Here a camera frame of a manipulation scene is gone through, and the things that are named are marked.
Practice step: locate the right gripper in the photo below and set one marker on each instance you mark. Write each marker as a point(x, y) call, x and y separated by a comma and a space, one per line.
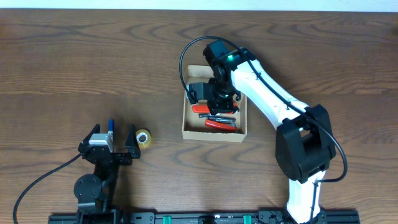
point(222, 106)

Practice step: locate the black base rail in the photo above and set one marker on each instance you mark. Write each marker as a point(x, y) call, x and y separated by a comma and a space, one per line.
point(260, 217)

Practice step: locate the yellow tape roll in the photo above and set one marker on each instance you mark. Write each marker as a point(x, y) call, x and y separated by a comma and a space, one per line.
point(144, 138)

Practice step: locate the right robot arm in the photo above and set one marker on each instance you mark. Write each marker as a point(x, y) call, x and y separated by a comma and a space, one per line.
point(304, 147)

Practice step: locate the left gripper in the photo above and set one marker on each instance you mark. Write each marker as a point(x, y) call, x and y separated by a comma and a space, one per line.
point(116, 156)

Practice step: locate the blue marker pen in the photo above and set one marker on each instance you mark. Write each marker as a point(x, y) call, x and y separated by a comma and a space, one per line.
point(111, 128)

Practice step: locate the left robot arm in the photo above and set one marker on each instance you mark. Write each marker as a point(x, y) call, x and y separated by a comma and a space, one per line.
point(95, 191)

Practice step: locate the red handled pliers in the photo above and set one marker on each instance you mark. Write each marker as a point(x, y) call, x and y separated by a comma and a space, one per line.
point(225, 124)

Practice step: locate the black white marker pen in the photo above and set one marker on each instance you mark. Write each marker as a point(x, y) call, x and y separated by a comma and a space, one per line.
point(204, 115)

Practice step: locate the red utility knife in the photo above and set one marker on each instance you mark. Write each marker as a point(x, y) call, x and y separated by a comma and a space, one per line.
point(203, 108)

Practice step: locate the open cardboard box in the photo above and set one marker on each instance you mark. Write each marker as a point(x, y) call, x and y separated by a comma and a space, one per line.
point(194, 128)

